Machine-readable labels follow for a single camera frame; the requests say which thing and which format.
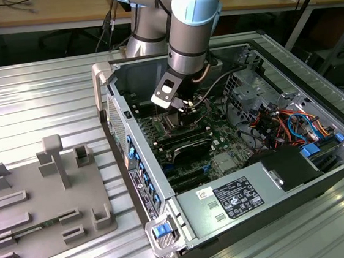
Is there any open grey PC case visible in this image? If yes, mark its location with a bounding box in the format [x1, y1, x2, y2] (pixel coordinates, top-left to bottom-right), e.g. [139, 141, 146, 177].
[89, 29, 344, 258]

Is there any grey power supply unit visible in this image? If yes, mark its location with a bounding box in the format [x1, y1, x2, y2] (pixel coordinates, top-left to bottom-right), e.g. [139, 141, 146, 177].
[171, 159, 290, 243]

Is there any silver drive cage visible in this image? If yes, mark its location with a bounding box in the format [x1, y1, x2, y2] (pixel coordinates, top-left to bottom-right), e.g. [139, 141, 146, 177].
[220, 64, 283, 130]

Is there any green RAM stick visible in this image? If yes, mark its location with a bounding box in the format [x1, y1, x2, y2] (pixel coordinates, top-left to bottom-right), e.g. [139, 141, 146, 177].
[11, 217, 62, 238]

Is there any green motherboard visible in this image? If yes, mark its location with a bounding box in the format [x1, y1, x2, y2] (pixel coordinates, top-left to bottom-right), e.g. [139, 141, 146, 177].
[127, 77, 258, 198]

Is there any grey parts rack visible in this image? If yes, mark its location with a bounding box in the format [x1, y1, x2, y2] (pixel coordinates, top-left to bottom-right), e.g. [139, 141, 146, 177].
[0, 129, 122, 258]

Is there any black graphics card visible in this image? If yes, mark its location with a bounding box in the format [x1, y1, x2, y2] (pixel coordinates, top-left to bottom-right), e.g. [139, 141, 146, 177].
[170, 138, 215, 167]

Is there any blue case latch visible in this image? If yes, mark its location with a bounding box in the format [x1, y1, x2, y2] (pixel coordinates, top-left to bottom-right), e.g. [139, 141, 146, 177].
[151, 224, 169, 240]

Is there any black plastic shroud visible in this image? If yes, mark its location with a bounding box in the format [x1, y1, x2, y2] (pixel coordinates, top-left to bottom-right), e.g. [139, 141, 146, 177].
[243, 143, 325, 196]

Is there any blue disk carrier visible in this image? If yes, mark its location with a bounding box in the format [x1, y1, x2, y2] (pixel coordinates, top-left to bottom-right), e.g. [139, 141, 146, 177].
[299, 142, 323, 159]

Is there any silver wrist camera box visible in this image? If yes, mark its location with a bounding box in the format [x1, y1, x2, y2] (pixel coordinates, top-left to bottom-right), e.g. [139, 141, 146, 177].
[148, 67, 189, 111]

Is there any CPU socket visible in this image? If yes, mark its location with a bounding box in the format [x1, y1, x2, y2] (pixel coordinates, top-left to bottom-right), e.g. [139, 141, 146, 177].
[157, 110, 198, 138]

